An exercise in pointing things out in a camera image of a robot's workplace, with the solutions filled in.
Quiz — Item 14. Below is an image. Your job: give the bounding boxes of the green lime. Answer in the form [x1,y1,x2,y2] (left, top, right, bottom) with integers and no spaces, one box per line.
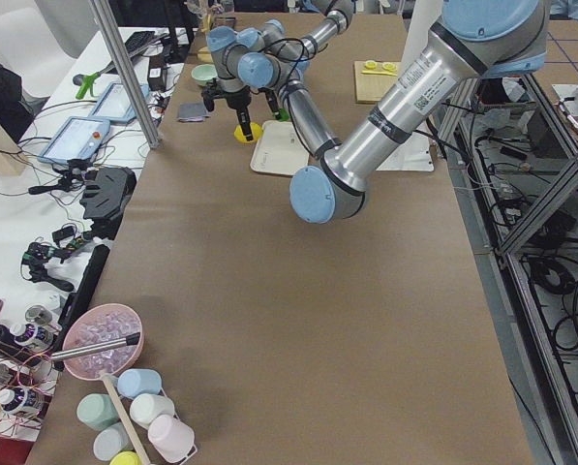
[274,108,289,121]

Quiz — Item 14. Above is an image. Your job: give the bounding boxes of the cream rabbit tray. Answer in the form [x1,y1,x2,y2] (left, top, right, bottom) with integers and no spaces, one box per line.
[250,121,310,176]

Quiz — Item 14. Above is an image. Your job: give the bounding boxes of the blue cup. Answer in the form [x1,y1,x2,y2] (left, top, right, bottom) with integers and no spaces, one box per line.
[117,368,163,399]

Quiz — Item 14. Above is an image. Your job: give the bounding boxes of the mint green bowl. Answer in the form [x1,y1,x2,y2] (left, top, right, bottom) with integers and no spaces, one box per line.
[191,64,218,87]

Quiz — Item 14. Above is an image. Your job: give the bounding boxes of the teach pendant tablet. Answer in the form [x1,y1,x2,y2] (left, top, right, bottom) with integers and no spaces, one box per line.
[89,82,136,124]
[37,116,111,165]

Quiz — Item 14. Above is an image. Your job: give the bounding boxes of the yellow lemon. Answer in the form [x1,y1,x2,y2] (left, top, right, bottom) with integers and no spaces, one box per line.
[233,122,263,144]

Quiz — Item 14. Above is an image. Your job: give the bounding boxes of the green cup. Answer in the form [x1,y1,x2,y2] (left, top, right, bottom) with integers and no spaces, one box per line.
[76,393,120,431]

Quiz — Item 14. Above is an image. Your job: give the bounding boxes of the wooden stick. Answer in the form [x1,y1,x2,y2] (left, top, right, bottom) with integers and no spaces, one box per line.
[100,372,151,465]

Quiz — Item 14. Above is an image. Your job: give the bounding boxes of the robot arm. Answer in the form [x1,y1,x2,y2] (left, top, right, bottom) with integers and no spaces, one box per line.
[236,1,355,121]
[203,1,550,224]

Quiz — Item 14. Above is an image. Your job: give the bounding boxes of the yellow cup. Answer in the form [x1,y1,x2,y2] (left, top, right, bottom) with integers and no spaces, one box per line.
[109,450,142,465]

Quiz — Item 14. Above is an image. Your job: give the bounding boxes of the wooden cutting board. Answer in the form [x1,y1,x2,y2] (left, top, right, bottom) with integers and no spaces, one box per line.
[353,59,400,104]

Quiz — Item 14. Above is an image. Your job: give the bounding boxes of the grey folded cloth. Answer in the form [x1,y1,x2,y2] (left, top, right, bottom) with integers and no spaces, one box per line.
[177,102,209,122]

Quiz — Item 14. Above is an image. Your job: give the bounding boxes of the grey cup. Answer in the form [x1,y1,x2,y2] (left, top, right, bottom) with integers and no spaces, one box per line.
[93,422,134,462]

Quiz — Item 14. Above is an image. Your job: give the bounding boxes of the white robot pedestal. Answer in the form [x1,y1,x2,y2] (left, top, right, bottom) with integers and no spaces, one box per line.
[379,0,442,171]

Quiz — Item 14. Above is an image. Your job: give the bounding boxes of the aluminium frame post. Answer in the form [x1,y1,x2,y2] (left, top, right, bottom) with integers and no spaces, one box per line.
[88,0,160,149]

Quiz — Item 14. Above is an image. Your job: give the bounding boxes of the wooden mug tree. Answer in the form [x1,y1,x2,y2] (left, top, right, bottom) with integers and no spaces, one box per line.
[185,0,223,64]

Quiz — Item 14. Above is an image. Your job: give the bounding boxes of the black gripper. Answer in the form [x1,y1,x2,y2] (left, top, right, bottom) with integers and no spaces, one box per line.
[224,87,254,141]
[263,88,282,120]

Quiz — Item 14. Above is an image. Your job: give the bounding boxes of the pink cup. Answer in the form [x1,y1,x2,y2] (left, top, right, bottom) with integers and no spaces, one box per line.
[147,415,198,464]

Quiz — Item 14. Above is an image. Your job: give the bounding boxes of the white cup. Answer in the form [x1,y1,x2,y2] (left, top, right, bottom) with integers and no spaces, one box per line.
[130,393,175,429]

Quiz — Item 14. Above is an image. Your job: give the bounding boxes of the pink bowl with ice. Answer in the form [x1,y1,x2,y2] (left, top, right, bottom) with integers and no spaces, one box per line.
[62,303,144,381]

